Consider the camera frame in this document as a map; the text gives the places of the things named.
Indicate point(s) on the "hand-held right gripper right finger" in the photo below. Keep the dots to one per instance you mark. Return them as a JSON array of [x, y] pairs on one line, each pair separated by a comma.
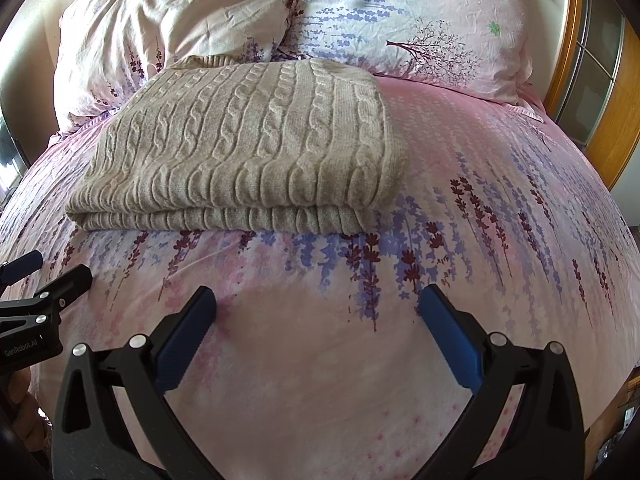
[[450, 340]]

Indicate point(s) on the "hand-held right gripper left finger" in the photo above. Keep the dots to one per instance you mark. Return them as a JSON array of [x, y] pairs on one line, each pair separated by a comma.
[[185, 335]]

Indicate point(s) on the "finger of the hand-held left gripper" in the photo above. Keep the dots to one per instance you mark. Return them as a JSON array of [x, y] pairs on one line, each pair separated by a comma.
[[22, 265], [65, 282]]

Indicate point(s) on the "person's left hand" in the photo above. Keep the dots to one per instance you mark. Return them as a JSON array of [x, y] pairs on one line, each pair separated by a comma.
[[30, 410]]

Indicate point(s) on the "pink floral bed sheet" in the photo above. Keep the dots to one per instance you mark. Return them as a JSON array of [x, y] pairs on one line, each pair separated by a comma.
[[320, 385]]

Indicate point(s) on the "wooden bedside furniture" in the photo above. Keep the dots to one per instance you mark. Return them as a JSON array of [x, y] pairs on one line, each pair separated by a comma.
[[615, 425]]

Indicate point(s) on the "cream pink floral pillow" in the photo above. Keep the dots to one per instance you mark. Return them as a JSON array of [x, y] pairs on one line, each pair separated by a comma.
[[165, 15]]

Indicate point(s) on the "wooden glass door cabinet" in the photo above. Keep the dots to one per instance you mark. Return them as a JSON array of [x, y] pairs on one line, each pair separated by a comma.
[[600, 85]]

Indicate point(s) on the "white floral tree print pillow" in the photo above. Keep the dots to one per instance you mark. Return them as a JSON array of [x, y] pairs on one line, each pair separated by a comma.
[[410, 15]]

